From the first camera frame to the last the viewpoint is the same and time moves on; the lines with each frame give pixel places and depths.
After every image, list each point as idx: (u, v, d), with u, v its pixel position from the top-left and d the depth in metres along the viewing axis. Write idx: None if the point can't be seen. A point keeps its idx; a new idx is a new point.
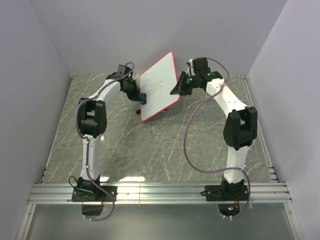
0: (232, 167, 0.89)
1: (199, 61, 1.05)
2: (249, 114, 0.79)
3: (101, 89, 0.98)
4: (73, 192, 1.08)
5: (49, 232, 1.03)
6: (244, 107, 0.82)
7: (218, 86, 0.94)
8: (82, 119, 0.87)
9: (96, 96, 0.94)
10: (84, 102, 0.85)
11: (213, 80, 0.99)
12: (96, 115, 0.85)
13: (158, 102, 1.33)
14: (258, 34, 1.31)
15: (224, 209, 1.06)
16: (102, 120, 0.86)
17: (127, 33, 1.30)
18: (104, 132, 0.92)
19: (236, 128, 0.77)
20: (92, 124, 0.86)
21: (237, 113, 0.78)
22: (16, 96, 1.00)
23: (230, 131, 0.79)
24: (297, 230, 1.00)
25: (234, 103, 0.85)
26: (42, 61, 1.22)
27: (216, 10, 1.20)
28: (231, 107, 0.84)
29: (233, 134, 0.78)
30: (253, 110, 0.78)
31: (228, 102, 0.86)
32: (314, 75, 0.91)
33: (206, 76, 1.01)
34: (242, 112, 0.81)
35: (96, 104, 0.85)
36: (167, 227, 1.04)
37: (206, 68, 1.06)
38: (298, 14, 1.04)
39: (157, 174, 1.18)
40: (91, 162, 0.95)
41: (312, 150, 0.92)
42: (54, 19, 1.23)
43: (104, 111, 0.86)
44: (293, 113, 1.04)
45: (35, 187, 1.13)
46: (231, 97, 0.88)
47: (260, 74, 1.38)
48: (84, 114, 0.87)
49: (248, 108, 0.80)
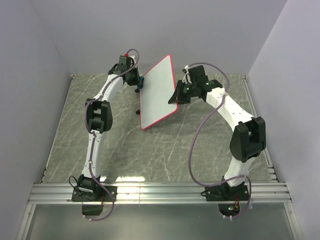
0: (235, 176, 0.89)
1: (196, 69, 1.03)
2: (256, 124, 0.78)
3: (104, 88, 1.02)
4: (73, 192, 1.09)
5: (49, 232, 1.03)
6: (250, 117, 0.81)
7: (219, 96, 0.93)
8: (90, 118, 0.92)
9: (101, 95, 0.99)
10: (91, 102, 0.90)
11: (213, 90, 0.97)
12: (102, 113, 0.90)
13: (157, 110, 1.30)
14: (258, 34, 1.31)
15: (224, 209, 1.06)
16: (108, 117, 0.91)
17: (127, 32, 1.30)
18: (110, 129, 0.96)
19: (245, 141, 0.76)
20: (99, 122, 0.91)
21: (244, 125, 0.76)
22: (16, 96, 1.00)
23: (238, 145, 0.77)
24: (298, 230, 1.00)
25: (240, 114, 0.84)
26: (42, 61, 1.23)
27: (215, 11, 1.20)
28: (236, 118, 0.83)
29: (242, 148, 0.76)
30: (260, 120, 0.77)
31: (233, 113, 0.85)
32: (314, 75, 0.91)
33: (205, 86, 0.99)
34: (248, 123, 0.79)
35: (101, 103, 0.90)
36: (167, 227, 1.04)
37: (203, 76, 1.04)
38: (299, 14, 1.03)
39: (157, 175, 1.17)
40: (94, 156, 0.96)
41: (312, 150, 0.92)
42: (53, 19, 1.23)
43: (109, 110, 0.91)
44: (294, 114, 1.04)
45: (35, 187, 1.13)
46: (235, 108, 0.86)
47: (260, 74, 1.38)
48: (92, 113, 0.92)
49: (254, 118, 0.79)
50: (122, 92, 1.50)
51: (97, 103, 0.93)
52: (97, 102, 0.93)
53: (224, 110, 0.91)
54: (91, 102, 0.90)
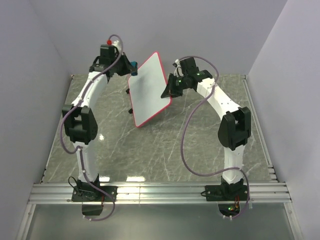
0: (230, 167, 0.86)
1: (187, 61, 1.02)
2: (242, 114, 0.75)
3: (83, 91, 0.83)
4: (73, 192, 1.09)
5: (49, 232, 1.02)
6: (237, 107, 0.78)
7: (209, 87, 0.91)
8: (69, 127, 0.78)
9: (80, 101, 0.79)
10: (71, 111, 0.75)
11: (203, 81, 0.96)
12: (84, 122, 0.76)
13: (149, 107, 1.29)
14: (258, 34, 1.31)
15: (225, 209, 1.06)
16: (91, 127, 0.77)
17: (127, 32, 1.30)
18: (95, 137, 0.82)
19: (232, 129, 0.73)
20: (80, 131, 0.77)
21: (231, 115, 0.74)
22: (16, 96, 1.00)
23: (224, 132, 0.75)
24: (298, 230, 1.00)
25: (228, 104, 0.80)
26: (42, 61, 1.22)
27: (216, 11, 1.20)
28: (224, 108, 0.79)
29: (229, 136, 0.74)
30: (246, 110, 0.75)
31: (221, 103, 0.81)
32: (313, 75, 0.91)
33: (195, 76, 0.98)
34: (235, 113, 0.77)
35: (81, 110, 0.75)
36: (167, 227, 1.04)
37: (195, 67, 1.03)
38: (299, 14, 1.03)
39: (157, 175, 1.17)
40: (88, 166, 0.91)
41: (312, 150, 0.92)
42: (53, 18, 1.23)
43: (91, 117, 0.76)
44: (294, 113, 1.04)
45: (35, 187, 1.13)
46: (225, 98, 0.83)
47: (260, 74, 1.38)
48: (71, 122, 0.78)
49: (241, 108, 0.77)
50: (122, 92, 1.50)
51: (77, 110, 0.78)
52: (77, 108, 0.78)
53: (213, 101, 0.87)
54: (71, 111, 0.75)
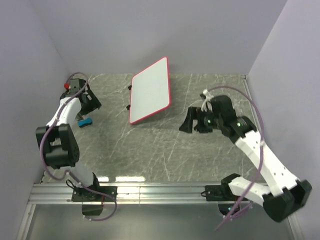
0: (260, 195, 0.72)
1: (222, 104, 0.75)
2: (301, 191, 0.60)
3: (59, 111, 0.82)
4: (73, 192, 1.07)
5: (49, 232, 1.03)
6: (294, 181, 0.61)
7: (256, 146, 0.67)
8: (47, 153, 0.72)
9: (56, 120, 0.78)
10: (47, 132, 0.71)
11: (247, 135, 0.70)
12: (63, 141, 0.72)
13: (148, 107, 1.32)
14: (258, 34, 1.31)
15: (225, 210, 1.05)
16: (71, 145, 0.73)
17: (127, 32, 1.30)
18: (79, 157, 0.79)
19: (287, 210, 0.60)
20: (61, 153, 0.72)
21: (290, 194, 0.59)
22: (16, 96, 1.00)
23: (277, 211, 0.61)
24: (298, 230, 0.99)
25: (283, 175, 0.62)
26: (42, 61, 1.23)
27: (216, 11, 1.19)
28: (279, 182, 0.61)
29: (283, 216, 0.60)
30: (307, 185, 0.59)
31: (274, 173, 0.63)
32: (314, 75, 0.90)
33: (236, 127, 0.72)
34: (292, 188, 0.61)
35: (59, 128, 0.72)
36: (167, 227, 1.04)
37: (231, 111, 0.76)
38: (299, 15, 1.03)
39: (157, 174, 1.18)
40: (82, 177, 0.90)
41: (312, 150, 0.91)
42: (53, 19, 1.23)
43: (71, 134, 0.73)
44: (294, 114, 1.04)
45: (35, 187, 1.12)
46: (276, 166, 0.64)
47: (261, 74, 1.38)
48: (49, 146, 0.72)
49: (300, 183, 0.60)
50: (122, 92, 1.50)
51: (53, 131, 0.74)
52: (53, 129, 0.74)
53: (257, 163, 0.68)
54: (47, 132, 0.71)
